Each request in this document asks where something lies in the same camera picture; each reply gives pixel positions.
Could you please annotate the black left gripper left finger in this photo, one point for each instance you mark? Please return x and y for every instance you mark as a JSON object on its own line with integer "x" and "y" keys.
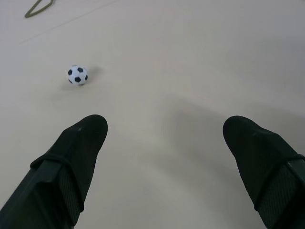
{"x": 59, "y": 171}

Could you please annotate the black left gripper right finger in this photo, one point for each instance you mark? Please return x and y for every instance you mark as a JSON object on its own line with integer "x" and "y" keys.
{"x": 267, "y": 167}

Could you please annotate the small black-white soccer ball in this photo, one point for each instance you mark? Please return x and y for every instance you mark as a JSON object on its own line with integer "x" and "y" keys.
{"x": 77, "y": 75}

